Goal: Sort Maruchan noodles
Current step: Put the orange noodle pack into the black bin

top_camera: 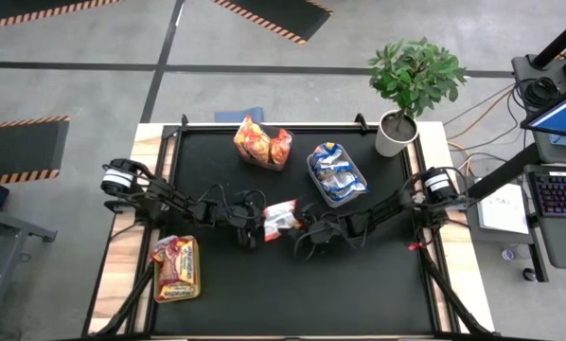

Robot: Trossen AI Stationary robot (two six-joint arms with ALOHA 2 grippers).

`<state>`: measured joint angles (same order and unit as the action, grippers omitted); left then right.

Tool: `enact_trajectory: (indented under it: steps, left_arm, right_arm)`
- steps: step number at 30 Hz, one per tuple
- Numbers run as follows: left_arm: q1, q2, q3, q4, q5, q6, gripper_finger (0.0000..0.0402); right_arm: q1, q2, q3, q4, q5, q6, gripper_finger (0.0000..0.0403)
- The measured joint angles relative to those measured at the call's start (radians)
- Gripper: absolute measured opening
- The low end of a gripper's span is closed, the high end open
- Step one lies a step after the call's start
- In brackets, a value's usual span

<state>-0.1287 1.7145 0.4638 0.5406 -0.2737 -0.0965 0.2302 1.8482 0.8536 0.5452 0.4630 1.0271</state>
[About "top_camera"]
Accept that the black metal table frame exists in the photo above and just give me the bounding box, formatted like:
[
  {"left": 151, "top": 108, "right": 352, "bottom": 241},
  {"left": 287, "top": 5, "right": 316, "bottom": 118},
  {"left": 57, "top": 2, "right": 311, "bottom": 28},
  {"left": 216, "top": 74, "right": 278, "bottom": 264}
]
[{"left": 81, "top": 113, "right": 495, "bottom": 341}]

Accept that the green plant in white pot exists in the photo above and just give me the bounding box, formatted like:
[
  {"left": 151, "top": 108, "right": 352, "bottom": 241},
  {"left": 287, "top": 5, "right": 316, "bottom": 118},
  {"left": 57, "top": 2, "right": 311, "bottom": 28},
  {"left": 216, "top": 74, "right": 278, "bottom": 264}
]
[{"left": 366, "top": 36, "right": 469, "bottom": 158}]

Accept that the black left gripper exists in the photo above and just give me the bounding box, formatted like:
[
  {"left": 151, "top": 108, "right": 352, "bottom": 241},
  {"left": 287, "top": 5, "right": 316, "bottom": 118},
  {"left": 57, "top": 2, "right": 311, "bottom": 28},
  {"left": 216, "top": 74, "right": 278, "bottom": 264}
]
[{"left": 216, "top": 200, "right": 274, "bottom": 234}]

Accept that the black stand pole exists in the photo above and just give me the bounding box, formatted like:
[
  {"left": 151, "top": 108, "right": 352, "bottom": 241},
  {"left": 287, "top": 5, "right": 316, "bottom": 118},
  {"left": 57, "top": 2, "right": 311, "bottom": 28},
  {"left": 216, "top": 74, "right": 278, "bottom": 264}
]
[{"left": 530, "top": 11, "right": 566, "bottom": 71}]

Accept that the blue-grey floor pad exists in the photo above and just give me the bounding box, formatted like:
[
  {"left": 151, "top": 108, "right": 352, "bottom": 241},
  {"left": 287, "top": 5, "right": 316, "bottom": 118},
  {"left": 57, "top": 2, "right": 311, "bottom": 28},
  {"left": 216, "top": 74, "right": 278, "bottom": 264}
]
[{"left": 214, "top": 106, "right": 265, "bottom": 124}]

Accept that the smoky translucent plastic bin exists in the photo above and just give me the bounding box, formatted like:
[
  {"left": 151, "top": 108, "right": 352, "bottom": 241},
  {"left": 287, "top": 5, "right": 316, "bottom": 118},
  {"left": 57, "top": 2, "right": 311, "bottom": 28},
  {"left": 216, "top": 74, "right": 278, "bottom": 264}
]
[{"left": 234, "top": 116, "right": 294, "bottom": 172}]

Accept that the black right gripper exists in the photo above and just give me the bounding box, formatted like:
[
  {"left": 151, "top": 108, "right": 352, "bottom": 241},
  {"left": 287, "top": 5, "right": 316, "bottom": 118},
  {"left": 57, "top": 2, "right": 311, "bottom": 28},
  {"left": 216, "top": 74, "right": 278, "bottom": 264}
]
[{"left": 295, "top": 202, "right": 361, "bottom": 248}]

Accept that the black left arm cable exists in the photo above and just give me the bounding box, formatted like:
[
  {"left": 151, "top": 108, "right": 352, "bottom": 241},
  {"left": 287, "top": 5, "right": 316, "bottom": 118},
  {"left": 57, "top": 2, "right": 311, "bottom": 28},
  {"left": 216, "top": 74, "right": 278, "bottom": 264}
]
[{"left": 186, "top": 182, "right": 268, "bottom": 224}]

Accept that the yellow translucent plastic bin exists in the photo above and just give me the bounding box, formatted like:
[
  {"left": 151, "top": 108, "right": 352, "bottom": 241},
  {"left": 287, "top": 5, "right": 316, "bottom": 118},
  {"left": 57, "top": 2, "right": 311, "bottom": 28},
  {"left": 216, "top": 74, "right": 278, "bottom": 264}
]
[{"left": 151, "top": 234, "right": 203, "bottom": 305}]

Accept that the grey stand base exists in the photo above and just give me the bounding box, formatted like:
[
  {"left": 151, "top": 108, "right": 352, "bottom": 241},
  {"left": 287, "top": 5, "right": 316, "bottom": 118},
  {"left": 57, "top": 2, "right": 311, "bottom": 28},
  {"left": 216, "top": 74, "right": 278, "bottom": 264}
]
[{"left": 510, "top": 52, "right": 566, "bottom": 115}]

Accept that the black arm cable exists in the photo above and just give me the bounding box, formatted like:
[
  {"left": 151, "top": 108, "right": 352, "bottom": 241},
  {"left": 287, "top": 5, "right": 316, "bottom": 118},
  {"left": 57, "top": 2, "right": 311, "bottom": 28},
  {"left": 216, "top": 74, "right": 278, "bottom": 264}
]
[
  {"left": 186, "top": 182, "right": 268, "bottom": 224},
  {"left": 291, "top": 207, "right": 361, "bottom": 263}
]

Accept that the orange Maruchan ramen pack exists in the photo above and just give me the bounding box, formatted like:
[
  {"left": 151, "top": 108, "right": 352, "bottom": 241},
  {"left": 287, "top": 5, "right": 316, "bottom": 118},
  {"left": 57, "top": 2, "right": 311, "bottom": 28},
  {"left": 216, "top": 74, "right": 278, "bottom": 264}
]
[
  {"left": 270, "top": 128, "right": 294, "bottom": 167},
  {"left": 233, "top": 115, "right": 273, "bottom": 165}
]

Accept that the grey side desk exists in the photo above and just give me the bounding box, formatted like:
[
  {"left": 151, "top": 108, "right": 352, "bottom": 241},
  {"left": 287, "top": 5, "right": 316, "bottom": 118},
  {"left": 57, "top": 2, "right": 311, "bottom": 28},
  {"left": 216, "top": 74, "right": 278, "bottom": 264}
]
[{"left": 0, "top": 203, "right": 60, "bottom": 341}]

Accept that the coiled black cable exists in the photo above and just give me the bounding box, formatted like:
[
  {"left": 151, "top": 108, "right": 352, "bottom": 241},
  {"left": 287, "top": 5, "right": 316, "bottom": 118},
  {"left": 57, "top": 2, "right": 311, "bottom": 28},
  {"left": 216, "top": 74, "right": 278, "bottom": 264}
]
[{"left": 519, "top": 75, "right": 561, "bottom": 109}]

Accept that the backlit black keyboard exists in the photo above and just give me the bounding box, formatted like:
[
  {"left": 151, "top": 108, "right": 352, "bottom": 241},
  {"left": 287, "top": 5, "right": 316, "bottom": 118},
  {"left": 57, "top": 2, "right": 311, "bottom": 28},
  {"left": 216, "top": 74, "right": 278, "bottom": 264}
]
[{"left": 531, "top": 170, "right": 566, "bottom": 218}]

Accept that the white paper sheet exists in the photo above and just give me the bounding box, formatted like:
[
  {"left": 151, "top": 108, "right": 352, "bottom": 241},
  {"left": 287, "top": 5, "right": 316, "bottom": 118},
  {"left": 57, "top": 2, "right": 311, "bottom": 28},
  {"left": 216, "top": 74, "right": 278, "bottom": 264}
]
[{"left": 475, "top": 183, "right": 530, "bottom": 236}]

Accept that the computer monitor with blue screen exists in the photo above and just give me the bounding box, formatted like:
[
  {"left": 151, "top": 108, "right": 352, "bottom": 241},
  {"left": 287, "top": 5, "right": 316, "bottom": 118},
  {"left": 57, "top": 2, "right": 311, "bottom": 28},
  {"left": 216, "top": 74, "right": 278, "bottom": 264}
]
[{"left": 521, "top": 80, "right": 566, "bottom": 141}]

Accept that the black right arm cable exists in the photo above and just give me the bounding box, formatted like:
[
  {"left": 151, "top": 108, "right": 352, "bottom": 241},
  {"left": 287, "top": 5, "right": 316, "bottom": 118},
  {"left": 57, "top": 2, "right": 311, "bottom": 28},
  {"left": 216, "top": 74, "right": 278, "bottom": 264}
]
[{"left": 291, "top": 207, "right": 361, "bottom": 263}]

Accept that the light grey handled bin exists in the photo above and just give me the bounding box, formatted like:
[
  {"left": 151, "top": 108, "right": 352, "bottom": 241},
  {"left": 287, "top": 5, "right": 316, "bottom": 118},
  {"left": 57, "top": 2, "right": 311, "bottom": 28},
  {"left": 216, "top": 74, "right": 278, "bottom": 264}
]
[{"left": 306, "top": 141, "right": 370, "bottom": 209}]

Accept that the clear water bottle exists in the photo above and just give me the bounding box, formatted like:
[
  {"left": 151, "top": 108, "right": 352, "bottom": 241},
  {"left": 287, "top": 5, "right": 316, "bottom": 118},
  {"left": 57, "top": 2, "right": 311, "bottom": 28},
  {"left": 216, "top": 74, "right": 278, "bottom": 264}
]
[{"left": 500, "top": 243, "right": 521, "bottom": 262}]

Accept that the black hazard-striped floor mat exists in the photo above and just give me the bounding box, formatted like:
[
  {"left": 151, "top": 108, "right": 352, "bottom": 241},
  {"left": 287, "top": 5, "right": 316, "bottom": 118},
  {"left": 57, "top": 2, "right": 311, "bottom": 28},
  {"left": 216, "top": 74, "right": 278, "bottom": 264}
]
[
  {"left": 0, "top": 116, "right": 71, "bottom": 186},
  {"left": 210, "top": 0, "right": 334, "bottom": 46},
  {"left": 0, "top": 0, "right": 121, "bottom": 32}
]

